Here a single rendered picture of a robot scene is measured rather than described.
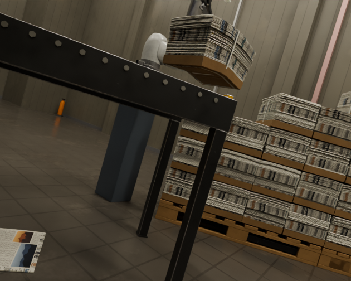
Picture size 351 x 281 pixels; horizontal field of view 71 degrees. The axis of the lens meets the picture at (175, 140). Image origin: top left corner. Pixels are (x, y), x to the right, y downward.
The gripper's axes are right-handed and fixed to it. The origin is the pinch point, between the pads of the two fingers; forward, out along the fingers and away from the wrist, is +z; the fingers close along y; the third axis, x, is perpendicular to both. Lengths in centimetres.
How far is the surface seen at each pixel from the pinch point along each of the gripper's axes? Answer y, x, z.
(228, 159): 73, -1, 53
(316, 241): 104, 51, 108
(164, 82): 55, 31, -43
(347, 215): 80, 61, 117
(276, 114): 33, 13, 66
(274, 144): 52, 17, 71
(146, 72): 54, 29, -49
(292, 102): 21, 19, 71
